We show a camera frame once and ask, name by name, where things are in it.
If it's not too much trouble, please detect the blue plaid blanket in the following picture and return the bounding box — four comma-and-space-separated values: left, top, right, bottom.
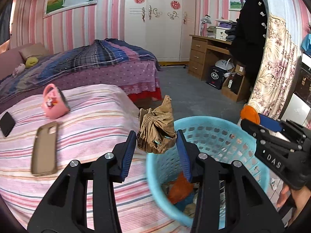
0, 38, 161, 103

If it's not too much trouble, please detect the orange trash in basket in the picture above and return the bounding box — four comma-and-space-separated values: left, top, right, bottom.
168, 172, 194, 204

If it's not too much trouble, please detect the black box on floor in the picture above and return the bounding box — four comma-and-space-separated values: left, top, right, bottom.
206, 66, 228, 90

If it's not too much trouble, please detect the brown pillow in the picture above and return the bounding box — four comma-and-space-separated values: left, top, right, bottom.
19, 43, 50, 60

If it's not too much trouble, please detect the light blue plastic basket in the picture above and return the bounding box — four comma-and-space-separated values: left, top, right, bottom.
146, 116, 270, 232

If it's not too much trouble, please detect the wooden desk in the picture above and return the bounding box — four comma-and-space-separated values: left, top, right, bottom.
188, 35, 250, 102

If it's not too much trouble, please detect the purple dotted bed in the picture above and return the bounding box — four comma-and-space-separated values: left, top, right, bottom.
0, 43, 163, 112

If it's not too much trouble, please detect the brown phone case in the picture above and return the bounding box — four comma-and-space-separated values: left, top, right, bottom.
31, 122, 59, 177

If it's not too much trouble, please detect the yellow green plush toy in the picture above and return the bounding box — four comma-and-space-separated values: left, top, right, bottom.
25, 57, 38, 69

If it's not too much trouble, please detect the white wardrobe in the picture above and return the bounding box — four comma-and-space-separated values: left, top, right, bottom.
124, 0, 196, 64

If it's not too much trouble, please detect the pink cartoon mug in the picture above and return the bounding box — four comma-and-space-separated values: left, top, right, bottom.
41, 84, 70, 119

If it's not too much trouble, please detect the brown paper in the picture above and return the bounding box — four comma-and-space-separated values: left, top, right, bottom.
136, 95, 177, 154

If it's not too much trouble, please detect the orange plastic lid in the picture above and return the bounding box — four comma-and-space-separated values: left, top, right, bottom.
240, 104, 260, 125

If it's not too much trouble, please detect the pink plush toy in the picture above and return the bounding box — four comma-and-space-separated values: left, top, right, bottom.
12, 63, 25, 77

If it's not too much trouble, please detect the floral curtain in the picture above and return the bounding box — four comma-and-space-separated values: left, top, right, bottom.
248, 14, 301, 119

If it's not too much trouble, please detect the desk lamp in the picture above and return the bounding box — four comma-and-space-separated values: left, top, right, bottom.
200, 14, 211, 36

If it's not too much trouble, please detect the pink striped bed sheet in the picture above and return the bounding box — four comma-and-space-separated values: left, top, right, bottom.
1, 84, 189, 232

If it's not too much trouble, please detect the black wallet case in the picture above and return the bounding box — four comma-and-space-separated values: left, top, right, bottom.
0, 112, 15, 137

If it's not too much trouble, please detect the black hanging coat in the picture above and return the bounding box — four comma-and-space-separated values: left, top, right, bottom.
229, 0, 268, 87

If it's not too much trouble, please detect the person right hand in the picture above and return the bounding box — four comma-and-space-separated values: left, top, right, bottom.
275, 183, 311, 226

